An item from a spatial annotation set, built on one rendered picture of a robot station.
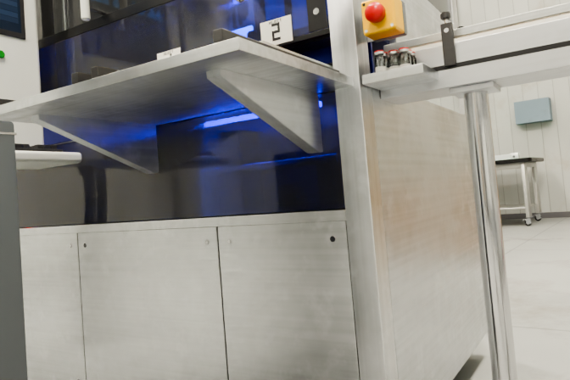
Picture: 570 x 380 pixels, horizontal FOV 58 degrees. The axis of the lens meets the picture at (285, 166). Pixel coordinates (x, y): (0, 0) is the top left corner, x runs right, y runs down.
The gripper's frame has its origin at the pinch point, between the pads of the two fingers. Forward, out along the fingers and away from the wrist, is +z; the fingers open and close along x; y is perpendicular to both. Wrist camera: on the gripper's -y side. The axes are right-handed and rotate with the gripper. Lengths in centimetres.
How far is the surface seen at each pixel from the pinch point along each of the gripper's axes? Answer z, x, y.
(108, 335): 74, -73, -23
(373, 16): 3.1, 17.3, -20.1
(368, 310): 62, 9, -24
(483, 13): -209, -82, -743
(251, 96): 19.2, 1.7, 2.1
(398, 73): 14.6, 20.0, -23.5
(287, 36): 1.4, -4.8, -23.4
